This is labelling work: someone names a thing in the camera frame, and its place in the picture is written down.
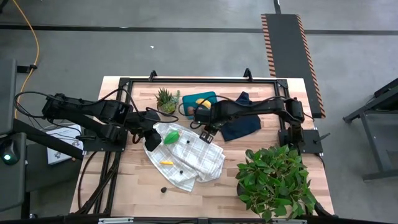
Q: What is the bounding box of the green ribbed toy vegetable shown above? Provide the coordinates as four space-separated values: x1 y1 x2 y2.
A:
163 130 181 146

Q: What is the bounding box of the white checked towel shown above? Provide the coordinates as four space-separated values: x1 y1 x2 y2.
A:
143 122 226 193

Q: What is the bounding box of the teal plastic container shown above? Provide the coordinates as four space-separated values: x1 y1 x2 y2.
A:
182 91 218 121

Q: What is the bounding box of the navy blue cloth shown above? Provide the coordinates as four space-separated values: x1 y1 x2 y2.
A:
220 91 262 142

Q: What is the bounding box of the potted succulent plant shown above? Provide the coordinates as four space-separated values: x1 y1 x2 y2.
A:
154 87 182 118

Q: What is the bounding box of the large leafy green plant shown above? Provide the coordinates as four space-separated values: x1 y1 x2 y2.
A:
234 144 318 222

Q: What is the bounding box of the white cardboard box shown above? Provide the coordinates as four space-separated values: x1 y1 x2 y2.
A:
45 123 85 166

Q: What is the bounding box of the black orange-striped floor mat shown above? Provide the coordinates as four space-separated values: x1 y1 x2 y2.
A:
260 13 326 119

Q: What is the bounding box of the black support beam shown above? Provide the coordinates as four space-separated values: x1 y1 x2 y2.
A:
12 119 85 161

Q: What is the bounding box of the grey console with green light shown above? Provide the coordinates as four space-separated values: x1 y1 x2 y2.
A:
0 132 27 213

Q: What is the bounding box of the grey panel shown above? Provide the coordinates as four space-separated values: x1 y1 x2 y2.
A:
0 58 18 135

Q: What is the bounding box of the grey side table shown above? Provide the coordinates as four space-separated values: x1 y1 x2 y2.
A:
343 77 398 182

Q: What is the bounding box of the black aluminium rig frame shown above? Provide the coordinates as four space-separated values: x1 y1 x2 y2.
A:
76 68 292 217

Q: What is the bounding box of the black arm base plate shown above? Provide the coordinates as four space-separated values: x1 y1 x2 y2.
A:
278 128 325 156
82 130 128 153

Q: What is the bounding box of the yellow cable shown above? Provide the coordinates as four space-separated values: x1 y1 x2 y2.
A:
11 0 40 119

